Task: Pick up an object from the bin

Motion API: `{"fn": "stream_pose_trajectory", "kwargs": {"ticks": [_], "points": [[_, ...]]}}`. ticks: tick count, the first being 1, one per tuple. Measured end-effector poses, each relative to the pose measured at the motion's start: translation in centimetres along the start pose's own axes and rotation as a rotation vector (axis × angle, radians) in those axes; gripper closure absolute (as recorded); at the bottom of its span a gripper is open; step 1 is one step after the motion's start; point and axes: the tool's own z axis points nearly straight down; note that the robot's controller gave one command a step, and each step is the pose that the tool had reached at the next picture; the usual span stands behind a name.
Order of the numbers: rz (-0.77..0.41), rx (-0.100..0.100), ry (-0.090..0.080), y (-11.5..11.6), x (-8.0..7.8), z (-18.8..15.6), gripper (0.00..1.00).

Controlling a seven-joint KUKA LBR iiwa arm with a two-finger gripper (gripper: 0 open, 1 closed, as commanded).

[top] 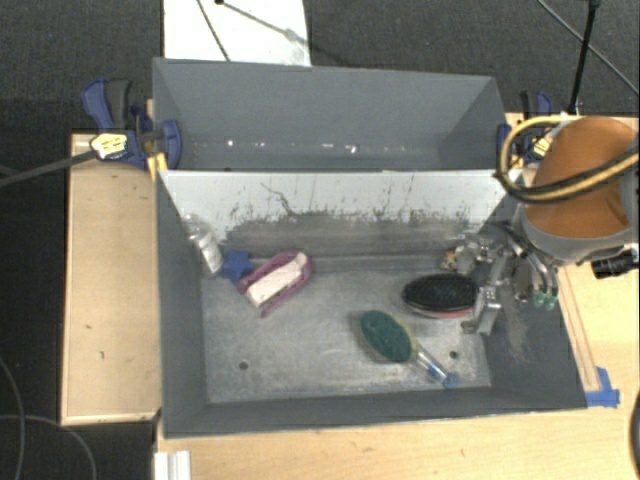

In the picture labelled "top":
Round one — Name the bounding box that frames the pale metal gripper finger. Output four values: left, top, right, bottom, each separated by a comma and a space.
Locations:
460, 286, 504, 337
452, 235, 489, 275

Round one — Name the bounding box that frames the black and red round disc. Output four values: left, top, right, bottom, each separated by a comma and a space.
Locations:
401, 273, 480, 320

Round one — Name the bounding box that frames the grey metal bin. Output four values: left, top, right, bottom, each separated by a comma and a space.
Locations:
151, 56, 589, 439

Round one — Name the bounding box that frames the blue star-shaped toy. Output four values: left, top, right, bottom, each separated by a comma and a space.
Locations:
221, 249, 255, 285

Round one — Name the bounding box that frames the clear plastic bottle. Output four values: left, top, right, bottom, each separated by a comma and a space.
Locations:
183, 212, 225, 278

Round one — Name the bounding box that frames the pale wood board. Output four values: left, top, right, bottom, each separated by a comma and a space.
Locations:
59, 132, 164, 427

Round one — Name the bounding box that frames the green scrub brush clear handle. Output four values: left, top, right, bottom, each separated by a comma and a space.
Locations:
358, 309, 460, 389

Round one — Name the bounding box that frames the black cylinder on white bracket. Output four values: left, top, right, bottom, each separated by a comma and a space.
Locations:
591, 245, 640, 280

